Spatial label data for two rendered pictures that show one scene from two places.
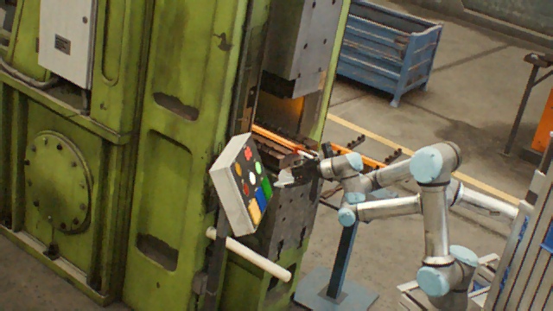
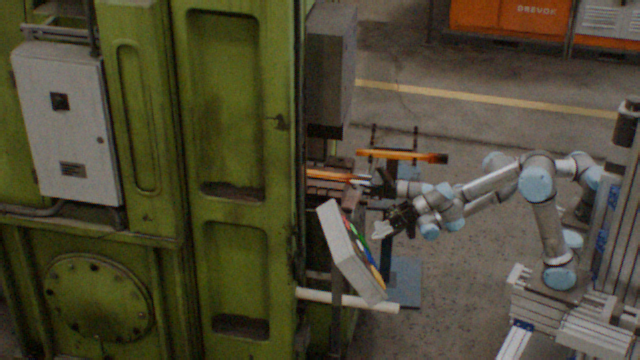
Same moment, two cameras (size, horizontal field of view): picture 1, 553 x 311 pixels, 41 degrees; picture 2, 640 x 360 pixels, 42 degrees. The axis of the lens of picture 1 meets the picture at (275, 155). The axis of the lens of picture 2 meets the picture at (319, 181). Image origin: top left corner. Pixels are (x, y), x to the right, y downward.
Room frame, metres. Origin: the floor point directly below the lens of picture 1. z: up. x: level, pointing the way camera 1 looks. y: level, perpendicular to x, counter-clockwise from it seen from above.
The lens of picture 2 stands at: (0.28, 1.05, 3.14)
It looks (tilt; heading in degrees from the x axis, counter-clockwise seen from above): 35 degrees down; 340
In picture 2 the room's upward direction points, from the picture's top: 1 degrees clockwise
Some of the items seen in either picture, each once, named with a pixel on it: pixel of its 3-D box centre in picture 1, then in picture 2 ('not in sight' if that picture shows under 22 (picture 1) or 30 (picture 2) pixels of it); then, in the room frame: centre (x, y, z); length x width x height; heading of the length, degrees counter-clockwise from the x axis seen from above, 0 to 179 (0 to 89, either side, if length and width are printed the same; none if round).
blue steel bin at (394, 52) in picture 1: (368, 45); not in sight; (7.27, -0.70, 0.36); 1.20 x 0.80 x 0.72; 62
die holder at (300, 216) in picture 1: (253, 185); (300, 221); (3.24, 0.08, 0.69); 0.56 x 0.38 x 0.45; 58
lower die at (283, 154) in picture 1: (257, 140); (299, 182); (3.19, 0.10, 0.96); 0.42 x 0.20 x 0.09; 58
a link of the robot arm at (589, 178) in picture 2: not in sight; (596, 184); (2.71, -1.12, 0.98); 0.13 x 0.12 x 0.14; 174
